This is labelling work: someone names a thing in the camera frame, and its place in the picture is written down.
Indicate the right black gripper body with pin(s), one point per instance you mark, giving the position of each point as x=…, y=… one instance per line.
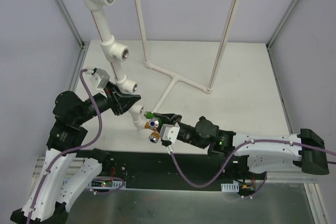
x=177, y=121

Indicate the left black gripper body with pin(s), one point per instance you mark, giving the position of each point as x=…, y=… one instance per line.
x=114, y=100

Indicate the green water faucet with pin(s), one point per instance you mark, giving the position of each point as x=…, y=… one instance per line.
x=152, y=121

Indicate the white pipe assembly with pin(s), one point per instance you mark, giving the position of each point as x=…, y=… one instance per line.
x=117, y=53

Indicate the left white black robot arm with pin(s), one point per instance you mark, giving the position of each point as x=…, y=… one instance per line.
x=51, y=200

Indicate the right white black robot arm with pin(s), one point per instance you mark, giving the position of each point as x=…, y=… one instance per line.
x=260, y=153

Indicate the orange water faucet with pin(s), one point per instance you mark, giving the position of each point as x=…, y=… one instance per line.
x=154, y=136

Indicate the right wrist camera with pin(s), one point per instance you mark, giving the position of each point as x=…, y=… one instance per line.
x=169, y=134

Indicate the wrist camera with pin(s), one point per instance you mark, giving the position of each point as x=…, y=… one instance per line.
x=169, y=134
x=99, y=79

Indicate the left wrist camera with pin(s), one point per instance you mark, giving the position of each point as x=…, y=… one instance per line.
x=99, y=79

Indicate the left aluminium frame post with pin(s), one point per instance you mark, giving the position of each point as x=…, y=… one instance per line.
x=70, y=23

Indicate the aluminium frame post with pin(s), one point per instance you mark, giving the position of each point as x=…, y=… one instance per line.
x=282, y=23
x=70, y=23

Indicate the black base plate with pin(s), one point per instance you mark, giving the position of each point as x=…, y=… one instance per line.
x=157, y=171

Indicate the right white cable duct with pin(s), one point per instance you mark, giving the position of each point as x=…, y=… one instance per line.
x=230, y=187

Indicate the white cable duct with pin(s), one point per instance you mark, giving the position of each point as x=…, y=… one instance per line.
x=230, y=187
x=105, y=184

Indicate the left white cable duct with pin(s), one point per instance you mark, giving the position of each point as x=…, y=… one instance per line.
x=105, y=184

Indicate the right aluminium frame post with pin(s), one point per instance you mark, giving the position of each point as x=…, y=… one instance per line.
x=282, y=23

